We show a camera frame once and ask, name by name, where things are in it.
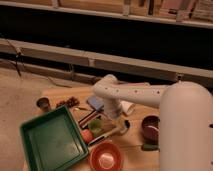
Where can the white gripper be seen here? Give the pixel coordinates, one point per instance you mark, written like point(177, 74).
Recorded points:
point(113, 110)

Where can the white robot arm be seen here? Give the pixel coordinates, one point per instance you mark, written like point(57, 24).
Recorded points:
point(185, 119)

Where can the green plastic tray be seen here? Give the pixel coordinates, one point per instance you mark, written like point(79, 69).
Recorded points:
point(52, 141)

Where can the blue sponge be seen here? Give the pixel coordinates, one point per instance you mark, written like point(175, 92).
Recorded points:
point(95, 103)

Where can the small green cup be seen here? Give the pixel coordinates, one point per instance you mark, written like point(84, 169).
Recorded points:
point(95, 126)

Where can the small metal utensil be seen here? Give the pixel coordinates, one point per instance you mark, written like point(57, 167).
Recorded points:
point(81, 109)

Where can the wooden board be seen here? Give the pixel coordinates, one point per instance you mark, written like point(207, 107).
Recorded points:
point(135, 159)

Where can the orange toy fruit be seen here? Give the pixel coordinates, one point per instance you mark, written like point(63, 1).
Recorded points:
point(87, 135)

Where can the purple bowl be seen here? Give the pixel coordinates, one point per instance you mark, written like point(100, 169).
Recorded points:
point(149, 128)

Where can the dark red grapes toy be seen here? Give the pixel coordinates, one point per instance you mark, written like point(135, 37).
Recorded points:
point(71, 102)

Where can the red plastic bowl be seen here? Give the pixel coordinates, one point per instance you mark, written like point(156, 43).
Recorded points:
point(106, 156)

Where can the green cucumber toy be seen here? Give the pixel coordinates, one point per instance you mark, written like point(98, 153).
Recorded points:
point(150, 147)

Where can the small metal cup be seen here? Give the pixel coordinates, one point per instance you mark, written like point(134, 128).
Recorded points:
point(44, 104)

